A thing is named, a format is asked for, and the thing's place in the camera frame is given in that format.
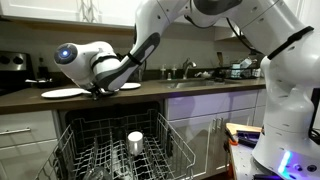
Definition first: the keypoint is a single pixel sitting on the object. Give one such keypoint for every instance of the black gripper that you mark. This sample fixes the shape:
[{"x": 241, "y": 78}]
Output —
[{"x": 100, "y": 91}]

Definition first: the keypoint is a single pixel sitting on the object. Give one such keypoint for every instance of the white round plate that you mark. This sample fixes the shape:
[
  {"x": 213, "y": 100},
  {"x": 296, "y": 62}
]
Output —
[
  {"x": 61, "y": 93},
  {"x": 114, "y": 92},
  {"x": 130, "y": 86}
]

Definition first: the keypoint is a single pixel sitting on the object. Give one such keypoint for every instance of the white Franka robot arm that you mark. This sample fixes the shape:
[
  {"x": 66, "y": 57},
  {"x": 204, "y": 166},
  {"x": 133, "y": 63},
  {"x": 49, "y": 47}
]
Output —
[{"x": 286, "y": 83}]

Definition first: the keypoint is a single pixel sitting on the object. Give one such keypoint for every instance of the small dark tray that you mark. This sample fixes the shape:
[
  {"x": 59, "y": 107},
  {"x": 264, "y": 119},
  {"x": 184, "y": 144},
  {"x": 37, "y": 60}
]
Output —
[{"x": 38, "y": 82}]

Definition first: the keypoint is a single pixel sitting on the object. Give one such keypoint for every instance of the white mug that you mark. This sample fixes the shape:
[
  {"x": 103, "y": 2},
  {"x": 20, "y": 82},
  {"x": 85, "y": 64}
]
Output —
[{"x": 135, "y": 143}]

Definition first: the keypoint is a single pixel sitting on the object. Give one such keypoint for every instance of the clear soap bottle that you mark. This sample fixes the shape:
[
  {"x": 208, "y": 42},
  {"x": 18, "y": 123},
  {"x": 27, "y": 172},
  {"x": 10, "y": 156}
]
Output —
[
  {"x": 163, "y": 72},
  {"x": 174, "y": 72}
]

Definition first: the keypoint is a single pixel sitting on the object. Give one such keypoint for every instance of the clear glass jar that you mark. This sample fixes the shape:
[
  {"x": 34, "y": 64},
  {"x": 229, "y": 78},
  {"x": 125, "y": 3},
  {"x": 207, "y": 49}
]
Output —
[{"x": 96, "y": 174}]

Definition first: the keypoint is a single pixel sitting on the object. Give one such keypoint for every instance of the black cup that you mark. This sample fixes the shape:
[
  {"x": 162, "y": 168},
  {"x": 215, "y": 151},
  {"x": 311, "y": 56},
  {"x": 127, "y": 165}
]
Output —
[{"x": 169, "y": 143}]

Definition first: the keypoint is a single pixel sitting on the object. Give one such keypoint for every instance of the chrome faucet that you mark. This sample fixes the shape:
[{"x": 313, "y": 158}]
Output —
[{"x": 187, "y": 66}]

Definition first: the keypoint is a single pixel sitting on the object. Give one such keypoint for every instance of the silver black countertop appliance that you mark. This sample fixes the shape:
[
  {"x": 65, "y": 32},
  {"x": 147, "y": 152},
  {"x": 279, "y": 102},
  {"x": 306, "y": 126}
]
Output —
[{"x": 13, "y": 63}]

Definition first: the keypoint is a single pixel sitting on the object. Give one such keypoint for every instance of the white drawer cabinet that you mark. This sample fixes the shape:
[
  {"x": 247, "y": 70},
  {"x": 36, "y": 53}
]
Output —
[{"x": 26, "y": 146}]

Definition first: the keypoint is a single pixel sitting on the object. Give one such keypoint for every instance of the steel kitchen sink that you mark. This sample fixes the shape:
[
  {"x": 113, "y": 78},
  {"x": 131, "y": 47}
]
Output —
[{"x": 193, "y": 83}]

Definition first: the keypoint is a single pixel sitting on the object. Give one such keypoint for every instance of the white base cabinet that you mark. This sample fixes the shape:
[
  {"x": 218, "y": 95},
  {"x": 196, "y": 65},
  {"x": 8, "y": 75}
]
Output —
[{"x": 200, "y": 110}]

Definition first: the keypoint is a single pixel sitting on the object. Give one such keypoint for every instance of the orange black hand tool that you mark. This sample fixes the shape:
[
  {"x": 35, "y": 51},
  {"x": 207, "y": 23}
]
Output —
[{"x": 230, "y": 137}]

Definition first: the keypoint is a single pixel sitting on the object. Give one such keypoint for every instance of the black dish drying rack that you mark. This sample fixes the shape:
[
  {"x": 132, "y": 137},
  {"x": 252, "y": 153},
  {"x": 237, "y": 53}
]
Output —
[{"x": 240, "y": 70}]

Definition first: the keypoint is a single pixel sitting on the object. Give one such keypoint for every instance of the white wall cabinet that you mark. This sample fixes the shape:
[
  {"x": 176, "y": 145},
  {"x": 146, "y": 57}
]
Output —
[{"x": 50, "y": 10}]

